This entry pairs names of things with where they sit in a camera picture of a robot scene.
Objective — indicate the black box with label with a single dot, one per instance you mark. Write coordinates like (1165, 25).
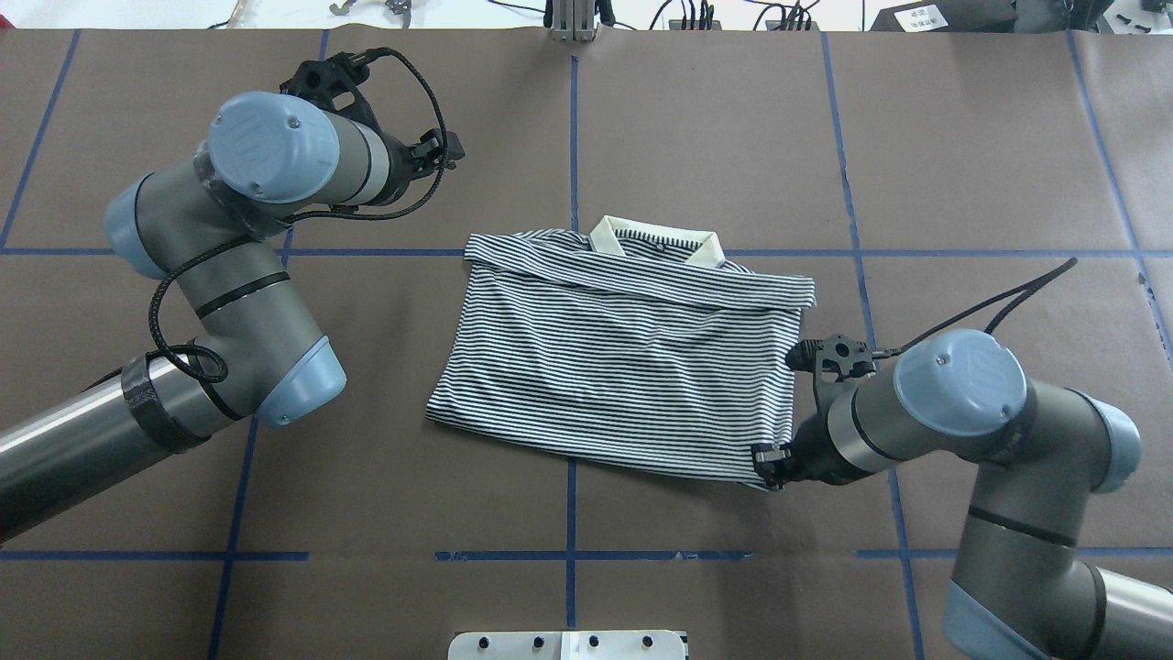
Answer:
(947, 16)

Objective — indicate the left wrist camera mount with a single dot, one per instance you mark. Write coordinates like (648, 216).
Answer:
(332, 85)

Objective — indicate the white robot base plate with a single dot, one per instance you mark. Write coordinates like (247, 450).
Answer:
(654, 643)

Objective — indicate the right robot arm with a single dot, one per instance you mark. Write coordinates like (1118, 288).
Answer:
(1017, 589)

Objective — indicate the aluminium frame post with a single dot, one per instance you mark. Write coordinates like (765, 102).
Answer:
(571, 21)

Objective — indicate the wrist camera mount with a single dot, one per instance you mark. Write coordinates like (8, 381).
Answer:
(834, 362)
(332, 85)

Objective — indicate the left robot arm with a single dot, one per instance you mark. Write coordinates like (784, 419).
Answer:
(232, 337)

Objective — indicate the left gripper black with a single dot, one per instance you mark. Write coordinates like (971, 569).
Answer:
(400, 173)

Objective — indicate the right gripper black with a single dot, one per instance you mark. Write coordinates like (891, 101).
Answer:
(812, 456)

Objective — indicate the striped polo shirt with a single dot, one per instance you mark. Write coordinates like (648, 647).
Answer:
(632, 345)

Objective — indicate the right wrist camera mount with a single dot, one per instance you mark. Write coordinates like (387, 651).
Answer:
(834, 362)

